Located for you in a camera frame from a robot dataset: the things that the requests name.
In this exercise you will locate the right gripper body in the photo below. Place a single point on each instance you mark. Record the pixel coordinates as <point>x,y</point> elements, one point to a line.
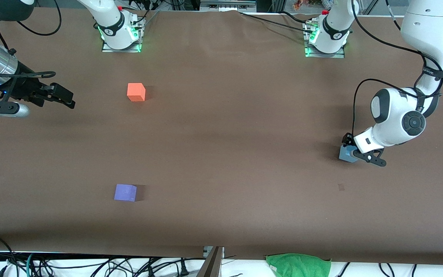
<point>26,85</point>

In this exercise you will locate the blue foam block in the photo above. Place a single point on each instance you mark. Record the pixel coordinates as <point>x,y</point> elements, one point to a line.
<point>345,154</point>

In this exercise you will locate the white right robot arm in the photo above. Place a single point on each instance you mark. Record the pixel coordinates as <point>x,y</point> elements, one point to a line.
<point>114,23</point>

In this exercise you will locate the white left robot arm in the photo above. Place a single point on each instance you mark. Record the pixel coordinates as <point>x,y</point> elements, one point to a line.
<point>394,115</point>

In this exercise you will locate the orange foam block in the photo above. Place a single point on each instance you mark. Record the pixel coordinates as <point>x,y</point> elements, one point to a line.
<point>135,92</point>

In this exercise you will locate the purple foam block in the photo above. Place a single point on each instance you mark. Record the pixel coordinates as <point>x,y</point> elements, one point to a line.
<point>125,192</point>

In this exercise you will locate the brown table mat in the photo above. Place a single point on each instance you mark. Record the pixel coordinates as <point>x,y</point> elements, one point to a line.
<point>225,173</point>

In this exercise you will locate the green cloth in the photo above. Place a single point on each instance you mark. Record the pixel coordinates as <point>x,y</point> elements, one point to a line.
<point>298,265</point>

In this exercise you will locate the orange toy figure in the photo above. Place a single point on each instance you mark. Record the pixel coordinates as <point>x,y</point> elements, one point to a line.
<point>299,4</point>

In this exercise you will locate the silver device box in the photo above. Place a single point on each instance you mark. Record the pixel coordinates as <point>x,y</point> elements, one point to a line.
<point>227,4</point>

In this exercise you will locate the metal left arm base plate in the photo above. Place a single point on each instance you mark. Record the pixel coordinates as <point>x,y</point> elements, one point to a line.
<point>309,53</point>

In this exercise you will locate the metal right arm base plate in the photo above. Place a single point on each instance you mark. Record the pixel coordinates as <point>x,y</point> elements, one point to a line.
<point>141,36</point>

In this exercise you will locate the grey metal post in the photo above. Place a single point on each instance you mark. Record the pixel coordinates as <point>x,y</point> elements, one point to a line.
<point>213,265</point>

